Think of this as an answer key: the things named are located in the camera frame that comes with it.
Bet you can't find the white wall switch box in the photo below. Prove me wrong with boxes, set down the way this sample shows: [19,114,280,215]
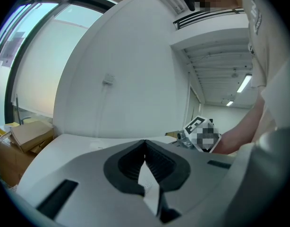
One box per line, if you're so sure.
[102,73,115,85]

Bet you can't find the large cardboard box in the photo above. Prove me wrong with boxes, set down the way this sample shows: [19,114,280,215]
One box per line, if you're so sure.
[0,136,37,187]

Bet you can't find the black window frame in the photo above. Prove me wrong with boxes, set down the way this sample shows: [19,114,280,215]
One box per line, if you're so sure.
[0,0,141,127]

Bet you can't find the long ceiling light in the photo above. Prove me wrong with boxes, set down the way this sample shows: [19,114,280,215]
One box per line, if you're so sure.
[236,73,253,94]

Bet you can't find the grey metal pole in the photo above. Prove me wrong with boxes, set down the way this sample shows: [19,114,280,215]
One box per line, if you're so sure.
[15,93,32,125]

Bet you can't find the yellow bin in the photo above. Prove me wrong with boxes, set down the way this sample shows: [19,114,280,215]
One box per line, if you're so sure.
[0,123,19,137]

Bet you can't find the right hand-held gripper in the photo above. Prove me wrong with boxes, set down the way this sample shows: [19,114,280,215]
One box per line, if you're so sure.
[177,116,222,153]

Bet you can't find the black balcony railing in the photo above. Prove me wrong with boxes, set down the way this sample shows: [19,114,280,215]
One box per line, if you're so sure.
[172,7,247,30]

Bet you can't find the white table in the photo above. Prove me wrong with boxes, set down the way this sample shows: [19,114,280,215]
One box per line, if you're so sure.
[17,133,178,193]

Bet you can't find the person's beige shirt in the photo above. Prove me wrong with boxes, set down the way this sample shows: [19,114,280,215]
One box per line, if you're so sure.
[232,0,290,132]

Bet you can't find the person's right forearm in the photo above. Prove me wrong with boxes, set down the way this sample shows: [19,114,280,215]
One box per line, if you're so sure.
[215,95,266,155]

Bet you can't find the flat cardboard box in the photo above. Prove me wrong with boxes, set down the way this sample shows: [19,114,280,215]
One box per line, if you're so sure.
[9,120,55,154]

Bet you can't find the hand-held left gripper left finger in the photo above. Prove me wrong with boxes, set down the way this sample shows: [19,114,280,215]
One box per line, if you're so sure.
[16,140,164,227]

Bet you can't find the small cardboard box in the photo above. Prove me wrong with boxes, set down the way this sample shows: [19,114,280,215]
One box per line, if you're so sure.
[165,131,184,140]

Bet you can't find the paper notice on window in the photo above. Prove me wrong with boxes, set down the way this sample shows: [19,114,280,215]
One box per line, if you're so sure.
[2,31,26,68]

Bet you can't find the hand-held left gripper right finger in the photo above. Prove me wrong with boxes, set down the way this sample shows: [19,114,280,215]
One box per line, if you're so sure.
[146,140,237,223]

